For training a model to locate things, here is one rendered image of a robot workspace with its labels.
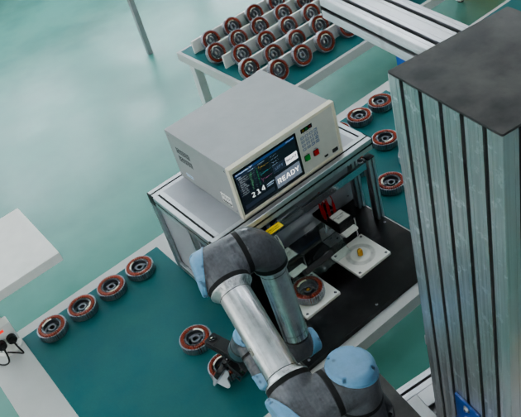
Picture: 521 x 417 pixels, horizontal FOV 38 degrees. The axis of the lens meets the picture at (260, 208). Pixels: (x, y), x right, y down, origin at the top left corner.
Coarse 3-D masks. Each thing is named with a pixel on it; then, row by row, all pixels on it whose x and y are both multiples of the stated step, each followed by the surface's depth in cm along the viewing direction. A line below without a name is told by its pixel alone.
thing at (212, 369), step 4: (216, 356) 245; (220, 356) 243; (212, 360) 243; (216, 360) 242; (220, 360) 243; (208, 364) 242; (212, 364) 241; (216, 364) 242; (220, 364) 244; (208, 368) 241; (212, 368) 240; (216, 368) 242; (228, 368) 240; (208, 372) 240; (212, 372) 239; (232, 372) 237; (212, 376) 239; (228, 376) 236; (232, 376) 237; (228, 380) 237
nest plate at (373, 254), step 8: (352, 240) 270; (360, 240) 269; (368, 240) 268; (352, 248) 267; (368, 248) 265; (376, 248) 264; (384, 248) 263; (344, 256) 265; (352, 256) 264; (360, 256) 263; (368, 256) 262; (376, 256) 261; (384, 256) 260; (344, 264) 262; (352, 264) 261; (360, 264) 260; (368, 264) 259; (376, 264) 259; (352, 272) 259; (360, 272) 257
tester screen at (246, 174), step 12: (288, 144) 238; (264, 156) 234; (276, 156) 237; (252, 168) 233; (264, 168) 236; (240, 180) 232; (252, 180) 235; (264, 180) 238; (240, 192) 234; (264, 192) 240
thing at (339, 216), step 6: (318, 210) 269; (342, 210) 262; (318, 216) 266; (330, 216) 261; (336, 216) 261; (342, 216) 260; (348, 216) 259; (324, 222) 264; (330, 222) 261; (336, 222) 258; (342, 222) 258; (348, 222) 260; (354, 222) 261; (336, 228) 259; (342, 228) 259; (348, 228) 260; (354, 228) 260; (342, 234) 259; (348, 234) 259
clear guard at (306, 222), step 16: (288, 208) 247; (272, 224) 243; (288, 224) 241; (304, 224) 239; (320, 224) 238; (288, 240) 236; (304, 240) 234; (320, 240) 232; (336, 240) 233; (288, 256) 230; (304, 256) 229; (320, 256) 230; (336, 256) 232; (320, 272) 229
